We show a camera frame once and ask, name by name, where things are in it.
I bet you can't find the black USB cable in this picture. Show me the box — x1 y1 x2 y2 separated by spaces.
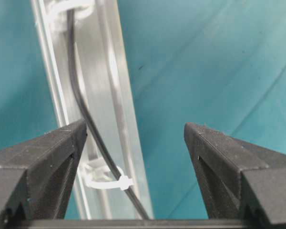
66 9 151 220

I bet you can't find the aluminium profile rail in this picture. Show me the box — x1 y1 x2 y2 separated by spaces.
31 0 153 219

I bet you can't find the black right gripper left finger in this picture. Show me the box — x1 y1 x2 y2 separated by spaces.
0 119 87 226

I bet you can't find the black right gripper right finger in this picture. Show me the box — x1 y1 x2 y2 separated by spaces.
184 123 286 226

